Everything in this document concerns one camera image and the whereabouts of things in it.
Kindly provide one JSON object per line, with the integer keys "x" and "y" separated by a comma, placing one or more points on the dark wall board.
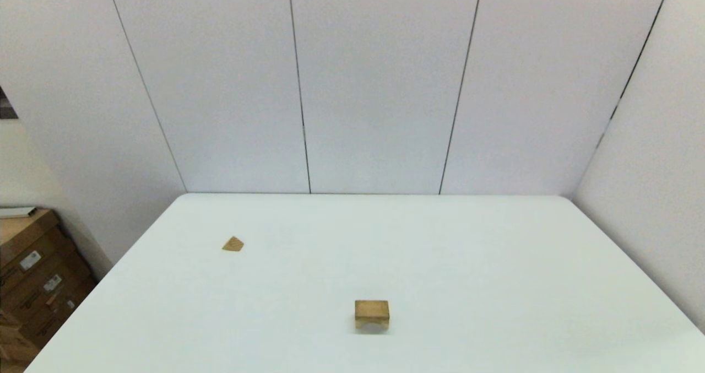
{"x": 5, "y": 107}

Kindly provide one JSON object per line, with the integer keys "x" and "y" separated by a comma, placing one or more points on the arched wooden building block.
{"x": 361, "y": 324}

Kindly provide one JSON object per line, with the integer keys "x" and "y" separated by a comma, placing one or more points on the labelled brown cardboard box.
{"x": 27, "y": 296}
{"x": 55, "y": 318}
{"x": 22, "y": 234}

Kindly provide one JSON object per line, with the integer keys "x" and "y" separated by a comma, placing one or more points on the white flat object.
{"x": 16, "y": 212}

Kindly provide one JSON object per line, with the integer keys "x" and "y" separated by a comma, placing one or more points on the rectangular wooden building block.
{"x": 372, "y": 308}

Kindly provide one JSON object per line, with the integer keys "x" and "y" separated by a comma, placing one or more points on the triangular wooden building block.
{"x": 233, "y": 244}

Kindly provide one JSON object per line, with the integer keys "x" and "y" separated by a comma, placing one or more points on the plain brown cardboard box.
{"x": 14, "y": 344}

